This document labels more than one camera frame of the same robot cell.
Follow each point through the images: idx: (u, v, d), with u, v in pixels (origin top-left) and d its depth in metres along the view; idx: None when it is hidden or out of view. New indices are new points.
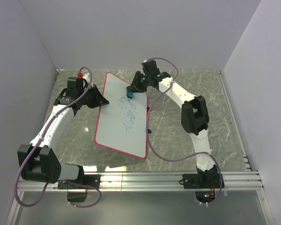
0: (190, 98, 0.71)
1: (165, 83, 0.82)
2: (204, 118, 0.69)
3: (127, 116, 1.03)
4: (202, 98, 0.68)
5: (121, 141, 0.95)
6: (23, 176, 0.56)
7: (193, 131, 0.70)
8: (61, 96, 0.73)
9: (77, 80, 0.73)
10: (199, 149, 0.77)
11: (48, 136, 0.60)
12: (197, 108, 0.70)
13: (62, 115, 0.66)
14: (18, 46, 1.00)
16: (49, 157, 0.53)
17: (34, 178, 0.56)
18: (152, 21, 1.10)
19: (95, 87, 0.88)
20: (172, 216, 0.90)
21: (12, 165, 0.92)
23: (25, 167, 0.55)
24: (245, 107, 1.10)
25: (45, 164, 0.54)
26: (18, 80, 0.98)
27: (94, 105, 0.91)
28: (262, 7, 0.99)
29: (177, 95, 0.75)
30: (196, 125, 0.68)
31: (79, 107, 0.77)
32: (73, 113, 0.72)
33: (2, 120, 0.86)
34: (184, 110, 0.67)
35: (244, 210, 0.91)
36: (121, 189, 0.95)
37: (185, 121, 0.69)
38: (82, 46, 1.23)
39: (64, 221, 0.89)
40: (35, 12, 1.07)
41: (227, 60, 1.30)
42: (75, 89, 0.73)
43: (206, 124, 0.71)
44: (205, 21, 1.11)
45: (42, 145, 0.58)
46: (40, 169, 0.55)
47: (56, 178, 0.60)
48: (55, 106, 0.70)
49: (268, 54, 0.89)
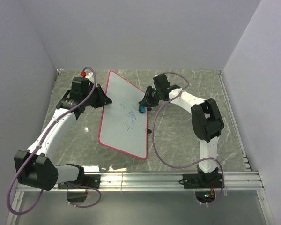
0: (199, 101, 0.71)
1: (173, 93, 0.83)
2: (218, 122, 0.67)
3: (129, 116, 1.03)
4: (211, 101, 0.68)
5: (122, 141, 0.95)
6: (19, 179, 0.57)
7: (205, 138, 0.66)
8: (64, 98, 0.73)
9: (82, 83, 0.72)
10: (205, 154, 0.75)
11: (46, 143, 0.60)
12: (210, 114, 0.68)
13: (62, 120, 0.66)
14: (18, 46, 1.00)
16: (45, 165, 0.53)
17: (30, 183, 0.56)
18: (152, 21, 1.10)
19: (99, 87, 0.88)
20: (172, 217, 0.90)
21: (12, 165, 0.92)
23: (22, 172, 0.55)
24: (245, 107, 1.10)
25: (40, 172, 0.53)
26: (18, 80, 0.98)
27: (98, 105, 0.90)
28: (262, 7, 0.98)
29: (187, 101, 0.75)
30: (210, 131, 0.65)
31: (83, 110, 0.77)
32: (75, 117, 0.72)
33: (2, 121, 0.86)
34: (193, 112, 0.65)
35: (244, 210, 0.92)
36: (121, 189, 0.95)
37: (197, 127, 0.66)
38: (82, 46, 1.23)
39: (64, 221, 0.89)
40: (35, 12, 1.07)
41: (228, 60, 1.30)
42: (79, 92, 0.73)
43: (219, 131, 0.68)
44: (205, 21, 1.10)
45: (39, 152, 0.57)
46: (35, 176, 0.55)
47: (53, 184, 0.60)
48: (57, 109, 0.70)
49: (268, 55, 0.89)
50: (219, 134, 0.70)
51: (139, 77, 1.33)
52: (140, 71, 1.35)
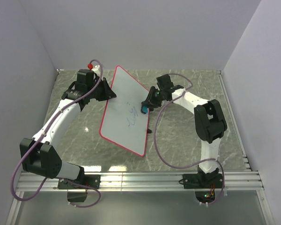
0: (203, 102, 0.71)
1: (177, 93, 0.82)
2: (221, 123, 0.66)
3: (130, 112, 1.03)
4: (215, 101, 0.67)
5: (123, 137, 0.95)
6: (24, 167, 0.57)
7: (207, 138, 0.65)
8: (70, 89, 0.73)
9: (87, 75, 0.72)
10: (206, 155, 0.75)
11: (51, 131, 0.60)
12: (213, 114, 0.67)
13: (67, 110, 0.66)
14: (18, 46, 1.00)
16: (49, 153, 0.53)
17: (34, 171, 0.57)
18: (151, 21, 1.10)
19: (105, 81, 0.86)
20: (171, 217, 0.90)
21: (12, 165, 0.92)
23: (26, 159, 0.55)
24: (245, 107, 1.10)
25: (44, 160, 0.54)
26: (18, 80, 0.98)
27: (103, 99, 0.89)
28: (262, 7, 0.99)
29: (190, 101, 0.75)
30: (212, 132, 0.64)
31: (87, 102, 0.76)
32: (79, 108, 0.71)
33: (2, 120, 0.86)
34: (196, 114, 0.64)
35: (244, 210, 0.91)
36: (121, 189, 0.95)
37: (200, 127, 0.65)
38: (82, 46, 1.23)
39: (64, 222, 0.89)
40: (35, 13, 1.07)
41: (228, 61, 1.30)
42: (84, 84, 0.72)
43: (222, 133, 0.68)
44: (204, 21, 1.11)
45: (44, 140, 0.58)
46: (40, 164, 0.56)
47: (57, 173, 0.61)
48: (62, 100, 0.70)
49: (268, 54, 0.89)
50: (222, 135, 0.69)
51: (139, 77, 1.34)
52: (140, 71, 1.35)
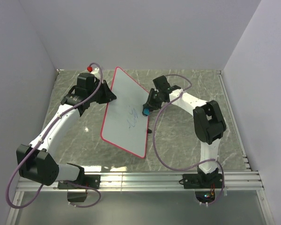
0: (201, 103, 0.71)
1: (174, 94, 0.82)
2: (220, 124, 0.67)
3: (130, 114, 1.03)
4: (214, 102, 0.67)
5: (124, 139, 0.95)
6: (20, 173, 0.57)
7: (207, 140, 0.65)
8: (70, 93, 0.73)
9: (87, 79, 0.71)
10: (206, 156, 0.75)
11: (48, 138, 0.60)
12: (212, 115, 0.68)
13: (66, 116, 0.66)
14: (18, 47, 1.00)
16: (46, 161, 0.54)
17: (31, 177, 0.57)
18: (151, 21, 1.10)
19: (105, 84, 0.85)
20: (171, 217, 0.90)
21: (12, 166, 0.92)
23: (23, 166, 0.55)
24: (245, 107, 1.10)
25: (41, 167, 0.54)
26: (18, 80, 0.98)
27: (102, 101, 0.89)
28: (262, 7, 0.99)
29: (188, 103, 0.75)
30: (211, 133, 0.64)
31: (87, 107, 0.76)
32: (78, 113, 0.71)
33: (2, 121, 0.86)
34: (195, 115, 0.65)
35: (244, 210, 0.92)
36: (121, 189, 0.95)
37: (198, 128, 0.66)
38: (82, 46, 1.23)
39: (64, 222, 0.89)
40: (34, 14, 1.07)
41: (228, 60, 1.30)
42: (84, 88, 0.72)
43: (221, 133, 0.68)
44: (204, 22, 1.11)
45: (41, 147, 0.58)
46: (36, 170, 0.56)
47: (53, 179, 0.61)
48: (61, 105, 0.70)
49: (268, 55, 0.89)
50: (221, 135, 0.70)
51: (139, 77, 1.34)
52: (140, 71, 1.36)
